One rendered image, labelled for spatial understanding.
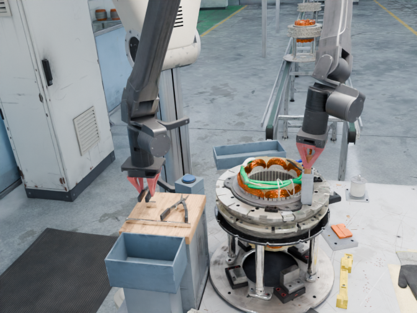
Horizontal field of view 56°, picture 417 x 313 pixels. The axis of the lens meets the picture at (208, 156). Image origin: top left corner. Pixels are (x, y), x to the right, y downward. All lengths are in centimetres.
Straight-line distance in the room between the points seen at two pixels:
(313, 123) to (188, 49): 57
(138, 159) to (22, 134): 238
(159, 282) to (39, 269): 186
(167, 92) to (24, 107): 196
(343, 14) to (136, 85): 49
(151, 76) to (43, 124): 232
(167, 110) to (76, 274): 151
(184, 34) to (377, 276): 97
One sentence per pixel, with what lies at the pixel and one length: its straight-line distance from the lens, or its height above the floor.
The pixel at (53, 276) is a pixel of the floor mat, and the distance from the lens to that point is 269.
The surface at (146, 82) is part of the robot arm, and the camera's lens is 90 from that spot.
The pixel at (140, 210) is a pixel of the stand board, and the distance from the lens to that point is 113.
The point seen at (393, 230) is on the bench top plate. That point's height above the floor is 78.
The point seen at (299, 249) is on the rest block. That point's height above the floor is 83.
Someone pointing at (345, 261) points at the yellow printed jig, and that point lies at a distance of 136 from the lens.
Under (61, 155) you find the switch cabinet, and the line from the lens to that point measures 323.
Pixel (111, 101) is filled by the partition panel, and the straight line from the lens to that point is 497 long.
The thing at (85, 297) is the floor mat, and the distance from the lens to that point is 248.
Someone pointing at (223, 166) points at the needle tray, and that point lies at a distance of 138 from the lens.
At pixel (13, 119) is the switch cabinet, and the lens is 332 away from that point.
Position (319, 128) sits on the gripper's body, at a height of 131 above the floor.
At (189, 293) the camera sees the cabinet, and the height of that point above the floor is 87.
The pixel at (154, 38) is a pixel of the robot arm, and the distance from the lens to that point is 84.
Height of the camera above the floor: 167
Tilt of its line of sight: 26 degrees down
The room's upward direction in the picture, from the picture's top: 4 degrees counter-clockwise
